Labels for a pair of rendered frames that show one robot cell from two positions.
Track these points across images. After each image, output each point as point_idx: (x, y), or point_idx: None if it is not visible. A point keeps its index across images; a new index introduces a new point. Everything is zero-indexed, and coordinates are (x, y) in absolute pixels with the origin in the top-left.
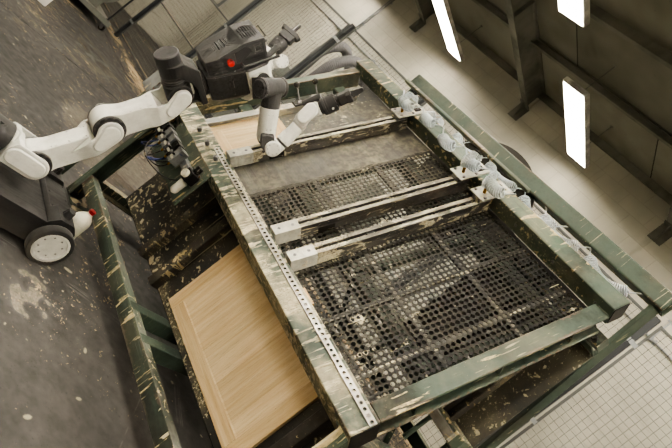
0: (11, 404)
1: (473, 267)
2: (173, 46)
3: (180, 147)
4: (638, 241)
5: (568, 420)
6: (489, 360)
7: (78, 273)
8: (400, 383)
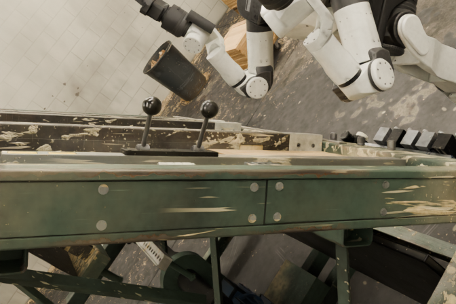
0: (368, 133)
1: None
2: None
3: (387, 127)
4: None
5: None
6: (89, 112)
7: (452, 241)
8: None
